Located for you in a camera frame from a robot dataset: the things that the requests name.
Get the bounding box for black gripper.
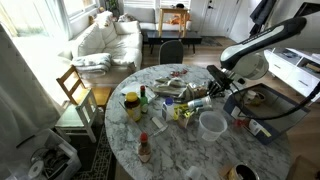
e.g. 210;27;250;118
207;65;235;98

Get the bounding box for clear plastic cup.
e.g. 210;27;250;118
197;111;227;142

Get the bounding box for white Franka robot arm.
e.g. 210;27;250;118
207;2;320;95

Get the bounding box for white jar in box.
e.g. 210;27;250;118
244;90;257;105

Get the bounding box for red wrappers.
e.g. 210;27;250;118
170;69;188;77

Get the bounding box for bowl in box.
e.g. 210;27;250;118
251;92;266;106

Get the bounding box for yellow black packet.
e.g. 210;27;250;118
173;104;195;128

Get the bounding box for striped crumpled cloth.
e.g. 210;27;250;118
150;78;195;103

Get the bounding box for white bottle blue cap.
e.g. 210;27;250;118
162;97;174;121

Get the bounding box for dark blue cardboard box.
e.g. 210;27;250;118
223;83;310;145

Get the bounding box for dark grey chair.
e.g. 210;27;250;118
159;40;184;64

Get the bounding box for green glass bottle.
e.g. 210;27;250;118
140;85;148;113

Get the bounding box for dark coffee table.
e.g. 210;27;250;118
146;31;202;48

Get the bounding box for white drawer cabinet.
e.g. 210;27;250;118
264;48;320;97

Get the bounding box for white paper sheet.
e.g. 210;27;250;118
120;82;157;102

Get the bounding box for wooden side table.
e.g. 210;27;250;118
158;7;188;36

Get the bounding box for red cap sauce bottle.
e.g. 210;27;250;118
138;132;151;163

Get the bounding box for white sofa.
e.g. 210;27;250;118
59;11;143;86

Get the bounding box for folded grey blanket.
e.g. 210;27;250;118
71;53;112;74

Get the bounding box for small wooden chair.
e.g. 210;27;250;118
55;66;111;143

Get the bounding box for clear storage bin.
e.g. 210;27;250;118
0;129;81;180

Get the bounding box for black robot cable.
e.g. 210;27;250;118
229;81;320;122

